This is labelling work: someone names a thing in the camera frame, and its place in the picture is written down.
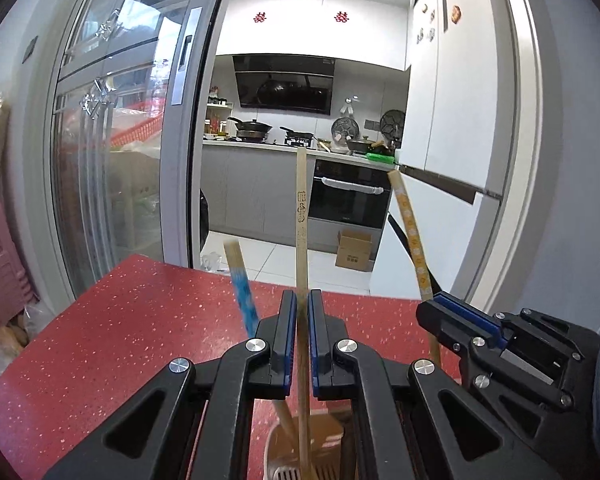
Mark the blue patterned wooden chopstick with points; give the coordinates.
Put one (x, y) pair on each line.
(242, 290)

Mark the dark wall switch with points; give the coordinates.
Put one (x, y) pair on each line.
(30, 49)

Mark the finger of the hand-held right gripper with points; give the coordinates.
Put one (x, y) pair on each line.
(467, 310)
(437, 325)

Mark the green kitchen item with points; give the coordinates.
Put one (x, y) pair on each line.
(382, 157)

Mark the round metal rack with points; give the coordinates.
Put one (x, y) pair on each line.
(345, 129)
(392, 124)

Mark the plain wooden chopstick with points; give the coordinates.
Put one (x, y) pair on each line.
(301, 220)

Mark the cardboard box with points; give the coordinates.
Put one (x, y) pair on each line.
(354, 252)

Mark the stack of pink stools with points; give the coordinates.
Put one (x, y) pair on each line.
(0, 270)

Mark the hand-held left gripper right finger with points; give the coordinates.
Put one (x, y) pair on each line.
(314, 345)

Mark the black frying pan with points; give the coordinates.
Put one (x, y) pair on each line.
(297, 135)

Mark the black range hood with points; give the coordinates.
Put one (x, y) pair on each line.
(285, 85)

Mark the sliding glass door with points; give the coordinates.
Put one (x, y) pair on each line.
(130, 135)

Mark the black wok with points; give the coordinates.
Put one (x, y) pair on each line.
(252, 129)

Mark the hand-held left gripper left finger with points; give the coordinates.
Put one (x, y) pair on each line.
(291, 340)

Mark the cooking pot with lid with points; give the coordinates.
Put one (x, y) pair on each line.
(362, 146)

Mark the black built-in oven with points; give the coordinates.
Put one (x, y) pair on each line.
(350, 210)

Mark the red paper decoration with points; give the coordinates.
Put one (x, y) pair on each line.
(259, 16)
(340, 16)

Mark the beige plastic utensil holder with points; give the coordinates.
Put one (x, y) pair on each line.
(327, 435)

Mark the yellow patterned wooden chopstick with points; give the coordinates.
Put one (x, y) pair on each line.
(412, 240)

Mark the white refrigerator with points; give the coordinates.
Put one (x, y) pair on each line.
(455, 110)

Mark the condiment shelf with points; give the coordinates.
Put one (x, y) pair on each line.
(219, 120)

